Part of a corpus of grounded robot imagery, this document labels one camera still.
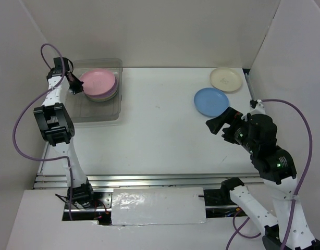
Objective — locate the purple plate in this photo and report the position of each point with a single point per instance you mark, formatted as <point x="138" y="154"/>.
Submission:
<point x="100" y="88"/>
<point x="110" y="92"/>

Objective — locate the white strawberry pattern plate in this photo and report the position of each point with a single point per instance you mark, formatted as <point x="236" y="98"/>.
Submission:
<point x="101" y="100"/>

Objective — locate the yellow plate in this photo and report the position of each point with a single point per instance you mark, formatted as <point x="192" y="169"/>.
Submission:
<point x="100" y="98"/>

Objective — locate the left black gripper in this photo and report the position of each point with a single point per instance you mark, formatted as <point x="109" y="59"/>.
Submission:
<point x="78" y="88"/>

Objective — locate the blue plate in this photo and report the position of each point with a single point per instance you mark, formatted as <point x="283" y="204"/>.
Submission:
<point x="211" y="102"/>

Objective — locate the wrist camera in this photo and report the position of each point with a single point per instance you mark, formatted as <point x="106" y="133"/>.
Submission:
<point x="257" y="107"/>
<point x="65" y="62"/>

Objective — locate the pink plate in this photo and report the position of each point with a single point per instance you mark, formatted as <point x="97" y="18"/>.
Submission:
<point x="102" y="74"/>

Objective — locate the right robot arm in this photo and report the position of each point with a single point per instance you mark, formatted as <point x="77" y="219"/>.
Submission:
<point x="288" y="228"/>

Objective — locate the aluminium rail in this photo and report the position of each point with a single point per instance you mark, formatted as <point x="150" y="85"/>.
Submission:
<point x="171" y="180"/>
<point x="250" y="84"/>

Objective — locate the white foil cover panel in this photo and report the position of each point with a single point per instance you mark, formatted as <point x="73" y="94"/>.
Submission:
<point x="158" y="206"/>

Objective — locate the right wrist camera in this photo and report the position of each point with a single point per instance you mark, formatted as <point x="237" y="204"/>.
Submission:
<point x="257" y="107"/>

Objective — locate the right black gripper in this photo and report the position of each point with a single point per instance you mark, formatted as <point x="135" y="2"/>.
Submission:
<point x="231" y="115"/>

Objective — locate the right side aluminium rail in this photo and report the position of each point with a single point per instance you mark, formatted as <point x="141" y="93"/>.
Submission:
<point x="250" y="84"/>

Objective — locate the aluminium front rail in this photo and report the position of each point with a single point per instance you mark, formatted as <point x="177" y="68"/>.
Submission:
<point x="171" y="180"/>

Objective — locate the clear plastic bin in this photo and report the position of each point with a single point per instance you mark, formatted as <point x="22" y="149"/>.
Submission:
<point x="82" y="110"/>

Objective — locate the cream plate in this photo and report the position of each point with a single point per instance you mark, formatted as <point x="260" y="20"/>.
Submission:
<point x="225" y="79"/>

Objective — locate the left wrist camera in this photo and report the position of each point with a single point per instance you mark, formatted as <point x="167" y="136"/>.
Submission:
<point x="65" y="62"/>

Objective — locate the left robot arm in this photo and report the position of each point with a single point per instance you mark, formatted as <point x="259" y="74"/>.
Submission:
<point x="56" y="128"/>

